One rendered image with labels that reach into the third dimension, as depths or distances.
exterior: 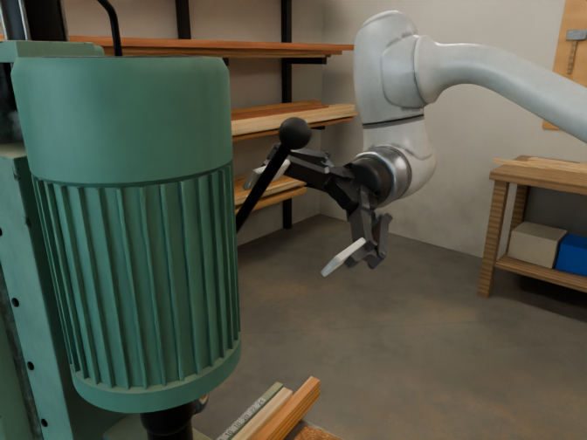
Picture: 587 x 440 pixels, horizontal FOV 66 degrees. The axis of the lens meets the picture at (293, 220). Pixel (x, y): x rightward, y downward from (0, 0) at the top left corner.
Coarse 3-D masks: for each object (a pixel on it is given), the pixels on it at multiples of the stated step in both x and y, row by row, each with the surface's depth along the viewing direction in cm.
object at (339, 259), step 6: (360, 240) 53; (354, 246) 52; (360, 246) 53; (342, 252) 50; (348, 252) 50; (336, 258) 49; (342, 258) 49; (330, 264) 49; (336, 264) 49; (324, 270) 50; (330, 270) 49
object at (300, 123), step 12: (288, 120) 47; (300, 120) 47; (288, 132) 47; (300, 132) 47; (288, 144) 47; (300, 144) 47; (276, 156) 50; (276, 168) 50; (264, 180) 52; (252, 192) 53; (252, 204) 54; (240, 216) 55; (240, 228) 57
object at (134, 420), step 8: (128, 416) 58; (136, 416) 58; (120, 424) 57; (128, 424) 57; (136, 424) 57; (104, 432) 56; (112, 432) 56; (120, 432) 56; (128, 432) 56; (136, 432) 56; (144, 432) 56
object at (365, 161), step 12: (336, 168) 63; (348, 168) 65; (360, 168) 63; (372, 168) 63; (384, 168) 64; (336, 180) 61; (360, 180) 64; (372, 180) 63; (384, 180) 63; (336, 192) 60; (348, 192) 60; (372, 192) 63; (384, 192) 64; (348, 204) 60; (372, 204) 61
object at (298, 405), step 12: (312, 384) 83; (300, 396) 80; (312, 396) 82; (288, 408) 77; (300, 408) 79; (276, 420) 75; (288, 420) 76; (264, 432) 72; (276, 432) 73; (288, 432) 77
